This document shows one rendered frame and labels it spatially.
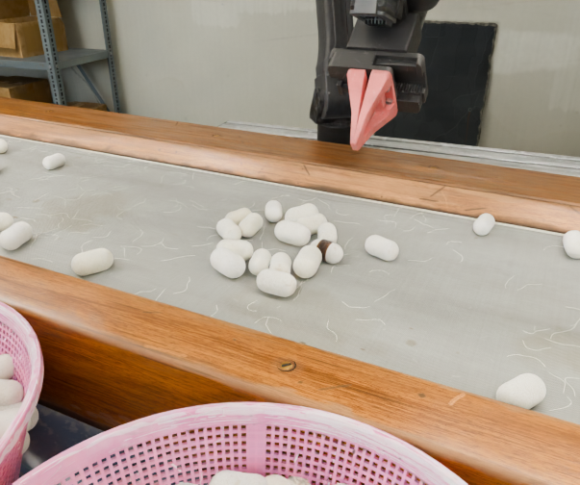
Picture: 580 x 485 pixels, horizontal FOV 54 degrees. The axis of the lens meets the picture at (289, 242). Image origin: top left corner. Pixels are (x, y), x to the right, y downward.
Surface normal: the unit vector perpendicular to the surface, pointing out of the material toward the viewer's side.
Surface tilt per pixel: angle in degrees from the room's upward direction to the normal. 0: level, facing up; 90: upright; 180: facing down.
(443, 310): 0
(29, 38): 90
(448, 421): 0
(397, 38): 40
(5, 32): 80
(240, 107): 90
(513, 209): 45
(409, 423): 1
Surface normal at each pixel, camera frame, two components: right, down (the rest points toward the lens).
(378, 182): -0.30, -0.34
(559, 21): -0.36, 0.43
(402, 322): 0.00, -0.89
